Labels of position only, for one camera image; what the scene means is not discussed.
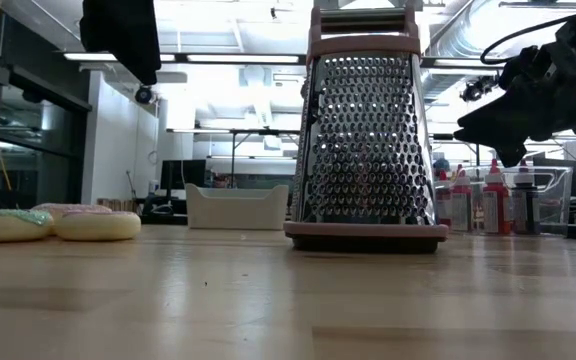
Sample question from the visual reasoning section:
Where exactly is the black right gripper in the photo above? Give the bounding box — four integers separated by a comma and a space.
455, 45, 576, 168

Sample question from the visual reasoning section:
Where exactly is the red food colouring bottle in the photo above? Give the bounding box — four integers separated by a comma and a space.
435, 169, 453, 229
481, 158, 512, 235
450, 167, 474, 233

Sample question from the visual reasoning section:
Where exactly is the purple food colouring bottle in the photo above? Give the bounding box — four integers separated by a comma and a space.
511, 159, 541, 235

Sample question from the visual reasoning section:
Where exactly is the pink frosted donut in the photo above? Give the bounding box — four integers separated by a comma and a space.
53, 210, 143, 242

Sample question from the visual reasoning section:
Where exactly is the ceiling light strip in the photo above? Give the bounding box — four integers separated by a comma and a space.
186, 53, 302, 64
420, 57, 504, 69
62, 51, 177, 63

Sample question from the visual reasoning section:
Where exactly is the black ceiling spotlight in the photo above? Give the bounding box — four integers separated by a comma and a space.
460, 74, 500, 104

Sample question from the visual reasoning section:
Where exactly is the clear plastic bin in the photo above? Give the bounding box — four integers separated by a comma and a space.
435, 164, 574, 236

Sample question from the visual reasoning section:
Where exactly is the pink steel box grater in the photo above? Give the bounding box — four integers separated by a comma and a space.
283, 0, 449, 255

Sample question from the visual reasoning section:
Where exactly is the brown wooden stack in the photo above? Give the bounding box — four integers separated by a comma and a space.
96, 198, 139, 214

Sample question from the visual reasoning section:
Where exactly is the black bag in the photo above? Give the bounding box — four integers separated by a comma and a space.
140, 193, 188, 216

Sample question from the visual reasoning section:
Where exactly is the grey plastic bin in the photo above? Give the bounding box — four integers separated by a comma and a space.
185, 182, 290, 231

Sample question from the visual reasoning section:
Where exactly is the green frosted donut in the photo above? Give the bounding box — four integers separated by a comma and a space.
0, 208, 54, 244

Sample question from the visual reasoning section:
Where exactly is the black frame desk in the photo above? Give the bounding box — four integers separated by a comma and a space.
432, 132, 576, 169
166, 127, 302, 176

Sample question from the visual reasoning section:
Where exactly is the black security camera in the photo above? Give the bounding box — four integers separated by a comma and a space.
133, 83, 157, 105

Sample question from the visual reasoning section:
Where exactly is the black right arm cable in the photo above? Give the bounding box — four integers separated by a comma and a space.
480, 12, 576, 66

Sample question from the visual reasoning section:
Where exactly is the silver ventilation duct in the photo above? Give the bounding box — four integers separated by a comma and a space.
425, 0, 502, 104

